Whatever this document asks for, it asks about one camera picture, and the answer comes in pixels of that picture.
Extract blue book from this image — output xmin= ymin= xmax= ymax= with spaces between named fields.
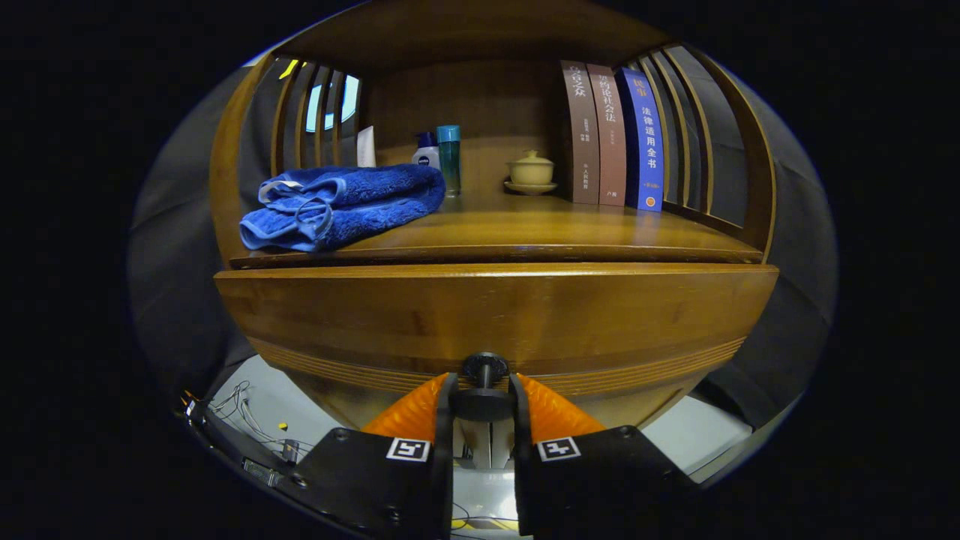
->
xmin=615 ymin=67 xmax=665 ymax=212

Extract wooden countertop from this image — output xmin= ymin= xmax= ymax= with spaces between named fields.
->
xmin=229 ymin=187 xmax=764 ymax=269

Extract wooden cabinet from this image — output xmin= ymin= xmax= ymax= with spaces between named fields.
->
xmin=208 ymin=0 xmax=781 ymax=470

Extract teal bottle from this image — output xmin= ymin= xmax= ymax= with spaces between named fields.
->
xmin=436 ymin=124 xmax=462 ymax=198

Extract black backdrop cloth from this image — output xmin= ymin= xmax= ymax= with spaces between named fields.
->
xmin=126 ymin=45 xmax=839 ymax=428

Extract beige lidded teacup with saucer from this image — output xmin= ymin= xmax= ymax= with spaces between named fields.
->
xmin=504 ymin=150 xmax=559 ymax=196

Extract dark brown book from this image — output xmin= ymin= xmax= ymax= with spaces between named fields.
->
xmin=560 ymin=60 xmax=601 ymax=205

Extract wooden drawer with black knob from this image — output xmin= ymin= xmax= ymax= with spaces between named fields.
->
xmin=214 ymin=262 xmax=781 ymax=432

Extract white floor cable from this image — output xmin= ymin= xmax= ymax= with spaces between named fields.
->
xmin=210 ymin=381 xmax=316 ymax=460

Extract white bottle with blue cap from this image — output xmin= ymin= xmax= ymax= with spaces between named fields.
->
xmin=412 ymin=132 xmax=441 ymax=170

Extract black floor cable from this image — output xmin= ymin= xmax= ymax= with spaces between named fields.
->
xmin=452 ymin=501 xmax=520 ymax=535

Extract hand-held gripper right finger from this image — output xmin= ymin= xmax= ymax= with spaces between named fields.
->
xmin=510 ymin=373 xmax=702 ymax=537

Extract reddish brown book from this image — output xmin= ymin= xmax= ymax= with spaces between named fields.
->
xmin=586 ymin=64 xmax=628 ymax=207

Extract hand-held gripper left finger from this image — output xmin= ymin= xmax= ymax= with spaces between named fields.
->
xmin=292 ymin=373 xmax=458 ymax=540

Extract blue folded towel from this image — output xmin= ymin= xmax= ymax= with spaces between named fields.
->
xmin=238 ymin=164 xmax=447 ymax=253

